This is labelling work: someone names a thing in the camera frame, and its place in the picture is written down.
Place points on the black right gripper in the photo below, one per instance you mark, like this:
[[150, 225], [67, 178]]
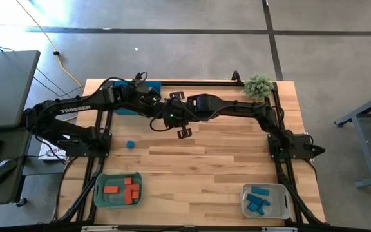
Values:
[[179, 114]]

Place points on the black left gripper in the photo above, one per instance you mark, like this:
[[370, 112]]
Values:
[[140, 98]]

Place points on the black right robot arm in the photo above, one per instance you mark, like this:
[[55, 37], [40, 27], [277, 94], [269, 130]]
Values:
[[237, 108]]

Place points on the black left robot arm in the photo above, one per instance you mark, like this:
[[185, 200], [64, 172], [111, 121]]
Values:
[[72, 109]]

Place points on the blue plastic bin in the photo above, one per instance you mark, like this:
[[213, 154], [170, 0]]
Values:
[[156, 86]]

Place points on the potted green plant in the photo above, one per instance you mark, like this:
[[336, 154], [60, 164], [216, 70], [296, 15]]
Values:
[[258, 87]]

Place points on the white printed paper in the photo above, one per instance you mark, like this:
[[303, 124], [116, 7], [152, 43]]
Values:
[[48, 151]]

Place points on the teal plastic bin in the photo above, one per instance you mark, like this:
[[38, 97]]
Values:
[[108, 200]]

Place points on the clear grey plastic bin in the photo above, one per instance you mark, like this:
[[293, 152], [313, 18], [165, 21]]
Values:
[[279, 206]]

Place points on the dark grey desk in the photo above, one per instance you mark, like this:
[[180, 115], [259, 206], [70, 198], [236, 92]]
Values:
[[5, 83]]

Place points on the black computer mouse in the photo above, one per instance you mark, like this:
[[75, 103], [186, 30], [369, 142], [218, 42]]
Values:
[[2, 170]]

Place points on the white bracket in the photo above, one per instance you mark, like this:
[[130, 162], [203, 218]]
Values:
[[99, 228], [279, 229]]

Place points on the grey blue table frame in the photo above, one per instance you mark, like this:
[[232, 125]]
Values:
[[365, 151]]

